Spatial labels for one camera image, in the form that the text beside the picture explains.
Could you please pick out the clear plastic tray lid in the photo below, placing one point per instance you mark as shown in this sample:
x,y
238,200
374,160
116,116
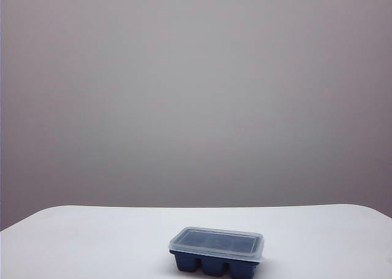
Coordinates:
x,y
214,240

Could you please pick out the blue ice cube tray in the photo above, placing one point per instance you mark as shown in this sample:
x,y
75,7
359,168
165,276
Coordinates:
x,y
211,265

